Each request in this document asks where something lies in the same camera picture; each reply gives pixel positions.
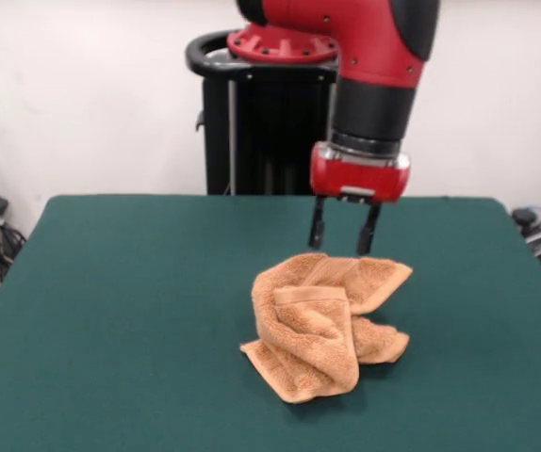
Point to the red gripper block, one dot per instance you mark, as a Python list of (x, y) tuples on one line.
[(360, 181)]

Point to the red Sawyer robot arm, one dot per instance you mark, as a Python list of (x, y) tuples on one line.
[(374, 47)]

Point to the orange terry towel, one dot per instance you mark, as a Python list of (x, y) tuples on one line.
[(308, 329)]

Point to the dark green table cloth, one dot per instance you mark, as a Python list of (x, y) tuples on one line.
[(110, 329)]

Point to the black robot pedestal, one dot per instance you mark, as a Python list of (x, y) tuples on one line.
[(275, 141)]

